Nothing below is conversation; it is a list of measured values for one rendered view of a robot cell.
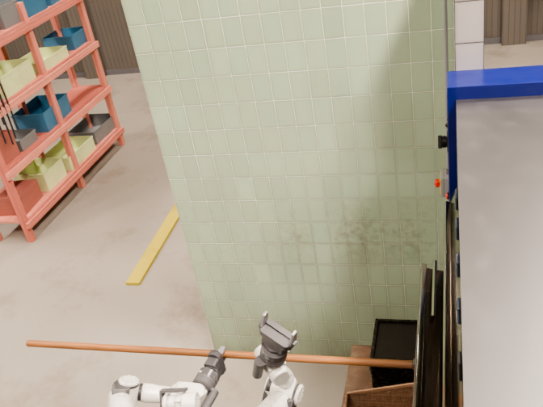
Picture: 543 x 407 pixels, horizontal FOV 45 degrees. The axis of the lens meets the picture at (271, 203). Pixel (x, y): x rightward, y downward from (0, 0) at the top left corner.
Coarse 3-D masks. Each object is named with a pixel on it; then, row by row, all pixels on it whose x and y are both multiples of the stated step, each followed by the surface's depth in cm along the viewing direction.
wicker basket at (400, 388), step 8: (400, 384) 293; (408, 384) 291; (352, 392) 301; (360, 392) 300; (368, 392) 299; (376, 392) 298; (384, 392) 297; (392, 392) 296; (400, 392) 295; (408, 392) 294; (352, 400) 303; (360, 400) 303; (368, 400) 301; (376, 400) 301; (384, 400) 299; (392, 400) 299; (400, 400) 297; (408, 400) 297
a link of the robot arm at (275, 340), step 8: (264, 328) 202; (272, 328) 203; (280, 328) 203; (264, 336) 202; (272, 336) 201; (280, 336) 202; (288, 336) 201; (264, 344) 207; (272, 344) 202; (280, 344) 199; (264, 352) 206; (272, 352) 205; (280, 352) 203; (288, 352) 209; (272, 360) 206; (280, 360) 207
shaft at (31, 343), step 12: (60, 348) 290; (72, 348) 288; (84, 348) 286; (96, 348) 284; (108, 348) 282; (120, 348) 281; (132, 348) 280; (144, 348) 278; (156, 348) 277; (168, 348) 275; (180, 348) 274; (288, 360) 260; (300, 360) 259; (312, 360) 258; (324, 360) 256; (336, 360) 255; (348, 360) 254; (360, 360) 252; (372, 360) 251; (384, 360) 250; (396, 360) 249; (408, 360) 249
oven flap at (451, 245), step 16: (448, 208) 239; (448, 224) 230; (448, 240) 222; (448, 256) 215; (448, 272) 208; (448, 288) 201; (448, 304) 195; (448, 320) 189; (448, 336) 184; (448, 352) 179; (448, 368) 174; (448, 384) 169; (448, 400) 165
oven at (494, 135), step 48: (528, 96) 223; (480, 144) 199; (528, 144) 195; (480, 192) 176; (528, 192) 172; (480, 240) 158; (528, 240) 155; (480, 288) 143; (528, 288) 141; (480, 336) 131; (528, 336) 129; (480, 384) 120; (528, 384) 119
